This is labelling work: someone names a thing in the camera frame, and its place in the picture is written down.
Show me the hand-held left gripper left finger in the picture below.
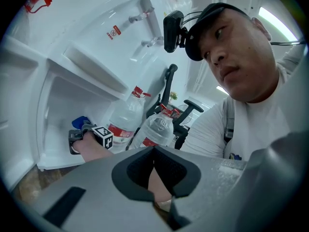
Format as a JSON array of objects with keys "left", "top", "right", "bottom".
[{"left": 33, "top": 145, "right": 174, "bottom": 232}]

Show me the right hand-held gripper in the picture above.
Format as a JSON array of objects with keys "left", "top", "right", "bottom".
[{"left": 68, "top": 122, "right": 114, "bottom": 155}]

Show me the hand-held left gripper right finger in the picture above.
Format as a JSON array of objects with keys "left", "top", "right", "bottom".
[{"left": 154, "top": 145, "right": 247, "bottom": 232}]

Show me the blue cloth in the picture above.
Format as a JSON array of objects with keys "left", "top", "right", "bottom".
[{"left": 71, "top": 116, "right": 91, "bottom": 130}]

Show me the white water dispenser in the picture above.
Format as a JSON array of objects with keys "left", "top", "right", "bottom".
[{"left": 36, "top": 0, "right": 194, "bottom": 171}]

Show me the person's right forearm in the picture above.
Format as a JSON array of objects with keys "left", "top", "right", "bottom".
[{"left": 71, "top": 131, "right": 172, "bottom": 203}]

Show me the person's white printed shirt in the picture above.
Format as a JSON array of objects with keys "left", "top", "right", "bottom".
[{"left": 181, "top": 44, "right": 309, "bottom": 164}]

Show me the black office chair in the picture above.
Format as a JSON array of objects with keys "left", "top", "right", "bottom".
[{"left": 125, "top": 63, "right": 205, "bottom": 151}]

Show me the ceiling light panel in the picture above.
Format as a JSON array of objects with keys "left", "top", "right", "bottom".
[
  {"left": 216, "top": 85, "right": 230, "bottom": 96},
  {"left": 258, "top": 6, "right": 297, "bottom": 42}
]

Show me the person's head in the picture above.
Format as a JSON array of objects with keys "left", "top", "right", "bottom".
[{"left": 200, "top": 7, "right": 281, "bottom": 103}]

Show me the black cap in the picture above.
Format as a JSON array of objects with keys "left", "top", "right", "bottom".
[{"left": 185, "top": 2, "right": 249, "bottom": 62}]

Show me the grey shoulder strap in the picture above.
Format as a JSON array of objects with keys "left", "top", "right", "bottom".
[{"left": 223, "top": 97, "right": 236, "bottom": 145}]

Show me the black head camera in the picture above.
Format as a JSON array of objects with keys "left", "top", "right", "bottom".
[{"left": 163, "top": 10, "right": 189, "bottom": 54}]

